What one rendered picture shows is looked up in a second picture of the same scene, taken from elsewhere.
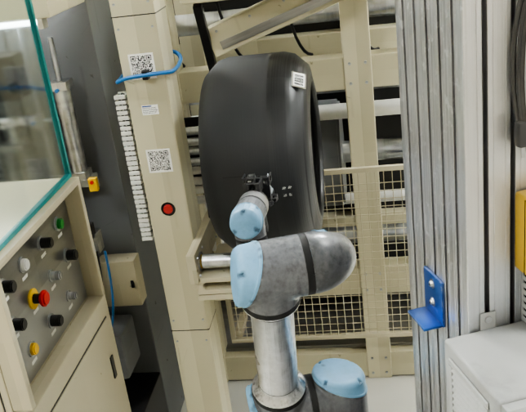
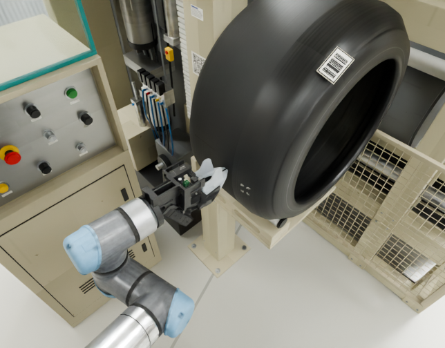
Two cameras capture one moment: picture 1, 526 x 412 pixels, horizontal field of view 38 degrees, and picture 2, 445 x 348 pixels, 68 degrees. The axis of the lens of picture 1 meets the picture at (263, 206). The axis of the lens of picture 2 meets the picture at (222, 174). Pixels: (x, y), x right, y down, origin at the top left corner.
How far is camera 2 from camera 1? 1.59 m
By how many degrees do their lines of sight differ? 40
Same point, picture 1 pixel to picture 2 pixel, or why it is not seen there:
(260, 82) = (284, 43)
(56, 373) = (21, 208)
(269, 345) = not seen: outside the picture
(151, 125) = (197, 29)
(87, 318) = (92, 167)
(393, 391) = (353, 280)
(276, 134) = (254, 128)
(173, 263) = not seen: hidden behind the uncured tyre
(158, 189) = not seen: hidden behind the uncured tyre
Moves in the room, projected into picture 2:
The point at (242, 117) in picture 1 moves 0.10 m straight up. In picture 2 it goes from (234, 83) to (235, 34)
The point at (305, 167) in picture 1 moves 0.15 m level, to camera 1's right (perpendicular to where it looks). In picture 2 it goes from (276, 179) to (343, 216)
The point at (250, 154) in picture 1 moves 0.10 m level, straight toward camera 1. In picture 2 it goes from (222, 131) to (191, 157)
